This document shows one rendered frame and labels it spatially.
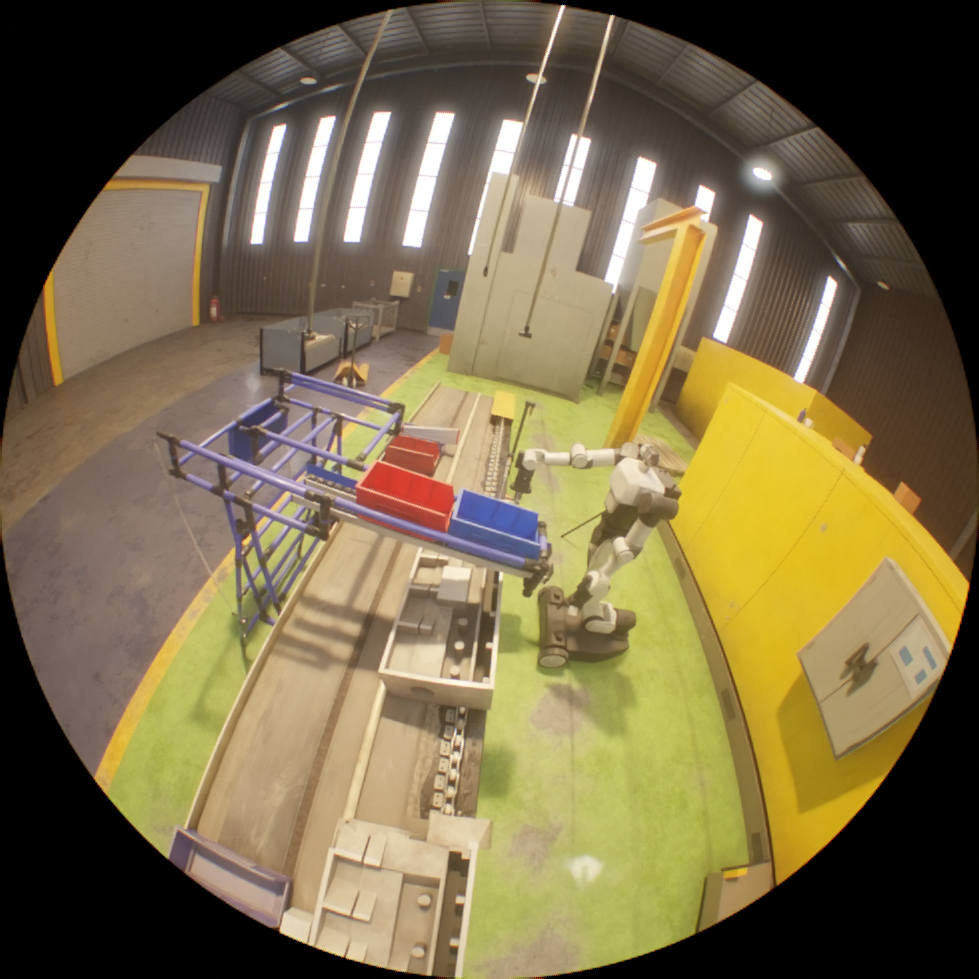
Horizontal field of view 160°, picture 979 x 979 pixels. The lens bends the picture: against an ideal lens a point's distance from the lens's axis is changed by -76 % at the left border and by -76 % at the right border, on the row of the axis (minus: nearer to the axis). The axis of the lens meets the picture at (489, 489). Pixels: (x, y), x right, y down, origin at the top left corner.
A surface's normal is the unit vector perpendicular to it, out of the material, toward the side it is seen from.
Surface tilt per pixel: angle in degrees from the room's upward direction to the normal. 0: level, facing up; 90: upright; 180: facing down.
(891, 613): 90
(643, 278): 90
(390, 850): 10
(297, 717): 0
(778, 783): 90
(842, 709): 90
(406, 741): 0
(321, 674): 0
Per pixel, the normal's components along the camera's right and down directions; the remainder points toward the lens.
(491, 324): -0.08, 0.54
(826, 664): -0.97, -0.23
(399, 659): 0.05, -0.83
